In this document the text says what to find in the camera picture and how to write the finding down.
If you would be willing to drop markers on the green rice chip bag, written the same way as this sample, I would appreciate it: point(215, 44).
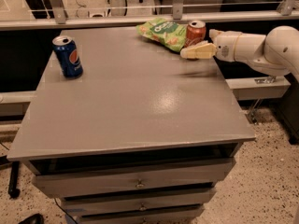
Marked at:
point(168, 33)

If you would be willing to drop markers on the red coke can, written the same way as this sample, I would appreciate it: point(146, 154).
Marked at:
point(195, 33)

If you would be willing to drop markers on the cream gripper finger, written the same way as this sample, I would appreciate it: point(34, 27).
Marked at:
point(199, 51)
point(213, 33)

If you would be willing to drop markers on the blue pepsi can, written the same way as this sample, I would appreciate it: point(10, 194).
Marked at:
point(66, 52)

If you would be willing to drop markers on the top grey drawer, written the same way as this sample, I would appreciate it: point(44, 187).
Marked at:
point(135, 178)

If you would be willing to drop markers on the bottom grey drawer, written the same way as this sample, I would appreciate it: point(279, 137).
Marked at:
point(145, 217)

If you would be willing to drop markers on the grey drawer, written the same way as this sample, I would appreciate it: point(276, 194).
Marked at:
point(135, 178)
point(145, 217)
point(138, 202)

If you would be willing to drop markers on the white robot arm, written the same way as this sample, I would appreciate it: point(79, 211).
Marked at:
point(275, 54)

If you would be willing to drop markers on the black stand leg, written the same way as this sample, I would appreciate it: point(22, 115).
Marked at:
point(13, 191)

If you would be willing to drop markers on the middle grey drawer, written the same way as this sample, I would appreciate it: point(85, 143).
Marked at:
point(138, 202)

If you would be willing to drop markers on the metal railing frame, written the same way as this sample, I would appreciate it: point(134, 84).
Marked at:
point(73, 14)

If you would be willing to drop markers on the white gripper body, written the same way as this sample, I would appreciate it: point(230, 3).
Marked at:
point(224, 46)

